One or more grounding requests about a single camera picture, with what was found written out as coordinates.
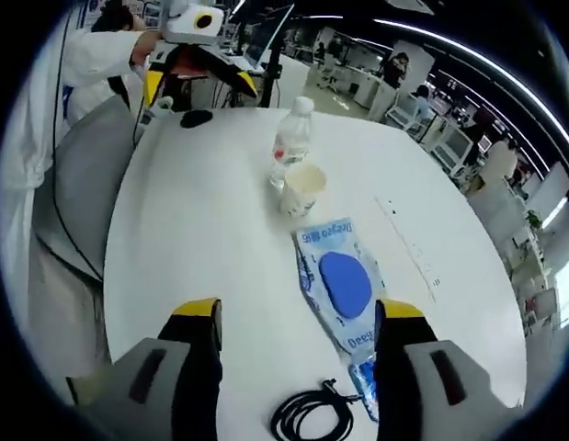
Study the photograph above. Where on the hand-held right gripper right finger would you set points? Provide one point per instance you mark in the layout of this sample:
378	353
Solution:
403	367

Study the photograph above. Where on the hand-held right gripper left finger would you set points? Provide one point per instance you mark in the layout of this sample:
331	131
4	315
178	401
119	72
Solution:
187	367

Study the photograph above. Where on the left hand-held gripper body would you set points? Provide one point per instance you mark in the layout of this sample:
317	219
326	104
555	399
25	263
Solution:
192	25

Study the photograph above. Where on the blue tissue pack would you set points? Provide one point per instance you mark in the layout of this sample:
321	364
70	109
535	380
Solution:
367	390

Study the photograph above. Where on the clear plastic water bottle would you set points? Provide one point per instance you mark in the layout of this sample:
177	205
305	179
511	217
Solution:
293	138

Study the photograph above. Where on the Deeyeo wipes packet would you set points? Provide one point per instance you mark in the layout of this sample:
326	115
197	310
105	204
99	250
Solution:
344	280

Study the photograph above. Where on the white paper cup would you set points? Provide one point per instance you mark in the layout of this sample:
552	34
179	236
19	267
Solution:
302	188

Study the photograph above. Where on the person's left hand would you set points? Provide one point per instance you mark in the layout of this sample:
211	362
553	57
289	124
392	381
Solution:
146	48

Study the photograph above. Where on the black monitor stand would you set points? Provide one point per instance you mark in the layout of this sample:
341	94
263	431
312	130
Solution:
271	78

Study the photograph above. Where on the computer monitor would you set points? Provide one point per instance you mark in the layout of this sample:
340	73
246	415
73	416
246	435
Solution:
268	37

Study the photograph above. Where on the black computer mouse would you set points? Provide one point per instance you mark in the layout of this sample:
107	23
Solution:
196	118

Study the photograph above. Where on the person's head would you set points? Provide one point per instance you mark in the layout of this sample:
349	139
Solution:
111	19

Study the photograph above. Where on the white table socket strip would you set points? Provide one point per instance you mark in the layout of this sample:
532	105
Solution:
413	252

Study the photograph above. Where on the white table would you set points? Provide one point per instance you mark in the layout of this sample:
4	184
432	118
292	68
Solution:
196	206

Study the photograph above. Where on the person's white coat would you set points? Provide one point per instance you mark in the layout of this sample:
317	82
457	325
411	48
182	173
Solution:
22	138

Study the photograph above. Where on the green potted plant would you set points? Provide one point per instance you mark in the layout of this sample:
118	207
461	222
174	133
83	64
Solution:
533	219

